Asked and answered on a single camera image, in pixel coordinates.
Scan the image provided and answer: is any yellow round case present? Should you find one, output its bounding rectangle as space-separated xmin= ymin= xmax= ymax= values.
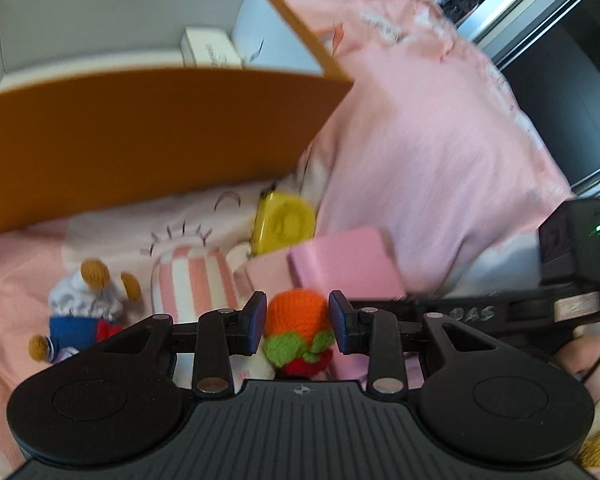
xmin=251 ymin=186 xmax=317 ymax=257

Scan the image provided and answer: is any person's right hand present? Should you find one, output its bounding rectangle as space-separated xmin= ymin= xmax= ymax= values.
xmin=554 ymin=332 xmax=600 ymax=396

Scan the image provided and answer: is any crocheted orange keychain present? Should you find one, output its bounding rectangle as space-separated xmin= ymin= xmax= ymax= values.
xmin=264 ymin=290 xmax=337 ymax=380

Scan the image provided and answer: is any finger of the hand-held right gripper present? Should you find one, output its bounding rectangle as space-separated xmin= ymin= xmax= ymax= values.
xmin=351 ymin=298 xmax=416 ymax=313

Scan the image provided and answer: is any plain pink pillow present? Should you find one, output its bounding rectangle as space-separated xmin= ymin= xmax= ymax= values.
xmin=295 ymin=50 xmax=578 ymax=298

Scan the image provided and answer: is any white striped bunny plush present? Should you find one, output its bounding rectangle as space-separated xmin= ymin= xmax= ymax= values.
xmin=150 ymin=242 xmax=253 ymax=323

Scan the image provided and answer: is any pink box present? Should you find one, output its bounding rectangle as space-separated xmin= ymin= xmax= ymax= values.
xmin=234 ymin=226 xmax=407 ymax=306

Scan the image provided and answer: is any orange cardboard box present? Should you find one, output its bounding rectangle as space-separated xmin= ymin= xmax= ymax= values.
xmin=0 ymin=0 xmax=355 ymax=241

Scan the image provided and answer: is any dark wardrobe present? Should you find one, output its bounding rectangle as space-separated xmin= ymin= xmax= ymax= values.
xmin=427 ymin=0 xmax=600 ymax=196

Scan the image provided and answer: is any pink printed blanket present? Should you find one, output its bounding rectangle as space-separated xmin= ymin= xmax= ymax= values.
xmin=0 ymin=0 xmax=600 ymax=480

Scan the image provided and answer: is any chef bear plush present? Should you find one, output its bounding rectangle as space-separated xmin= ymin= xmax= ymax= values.
xmin=28 ymin=257 xmax=142 ymax=363

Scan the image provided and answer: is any cream white box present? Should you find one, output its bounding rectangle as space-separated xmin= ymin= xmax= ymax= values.
xmin=181 ymin=26 xmax=244 ymax=68

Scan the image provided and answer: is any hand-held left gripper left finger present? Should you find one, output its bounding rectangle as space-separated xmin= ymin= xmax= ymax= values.
xmin=102 ymin=291 xmax=268 ymax=395

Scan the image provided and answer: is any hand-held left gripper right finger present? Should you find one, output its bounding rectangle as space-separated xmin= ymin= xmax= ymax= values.
xmin=328 ymin=290 xmax=498 ymax=395

